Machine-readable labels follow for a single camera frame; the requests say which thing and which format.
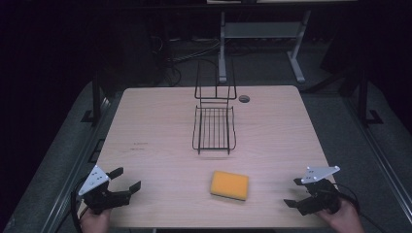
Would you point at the person's left hand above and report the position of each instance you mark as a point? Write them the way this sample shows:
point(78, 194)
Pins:
point(95, 224)

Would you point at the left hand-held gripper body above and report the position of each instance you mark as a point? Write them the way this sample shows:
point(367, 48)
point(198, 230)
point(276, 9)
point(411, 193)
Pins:
point(97, 197)

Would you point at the grey metal desk frame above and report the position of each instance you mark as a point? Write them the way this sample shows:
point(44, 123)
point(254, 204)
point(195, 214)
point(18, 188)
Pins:
point(262, 30)

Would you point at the black metal stand post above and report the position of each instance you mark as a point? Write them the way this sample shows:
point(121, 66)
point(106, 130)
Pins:
point(363, 97)
point(96, 100)

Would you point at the person's right hand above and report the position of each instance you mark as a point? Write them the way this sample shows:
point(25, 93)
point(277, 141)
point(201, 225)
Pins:
point(346, 220)

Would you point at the yellow sponge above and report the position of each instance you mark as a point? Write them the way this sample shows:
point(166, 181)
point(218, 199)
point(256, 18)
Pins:
point(230, 185)

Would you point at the aluminium frame rail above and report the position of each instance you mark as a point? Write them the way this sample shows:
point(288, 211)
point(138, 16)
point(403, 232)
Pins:
point(77, 168)
point(379, 152)

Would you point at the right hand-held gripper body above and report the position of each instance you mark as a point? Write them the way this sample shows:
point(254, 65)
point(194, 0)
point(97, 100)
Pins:
point(322, 195)

